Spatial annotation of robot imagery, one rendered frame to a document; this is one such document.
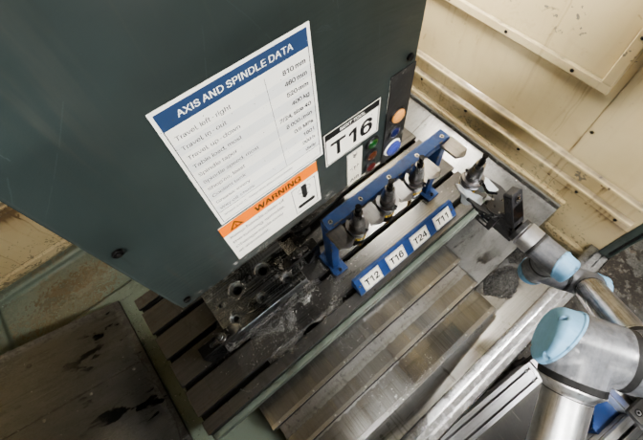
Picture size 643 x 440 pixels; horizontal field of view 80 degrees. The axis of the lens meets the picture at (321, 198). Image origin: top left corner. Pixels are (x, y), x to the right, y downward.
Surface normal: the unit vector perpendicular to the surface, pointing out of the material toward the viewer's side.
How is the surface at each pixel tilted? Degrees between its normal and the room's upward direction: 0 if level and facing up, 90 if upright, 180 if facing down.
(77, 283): 0
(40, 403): 24
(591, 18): 90
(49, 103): 90
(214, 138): 90
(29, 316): 0
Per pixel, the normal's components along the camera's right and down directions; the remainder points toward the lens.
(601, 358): -0.16, -0.08
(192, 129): 0.63, 0.66
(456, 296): 0.04, -0.55
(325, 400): -0.17, -0.39
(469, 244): -0.37, -0.21
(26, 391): 0.26, -0.67
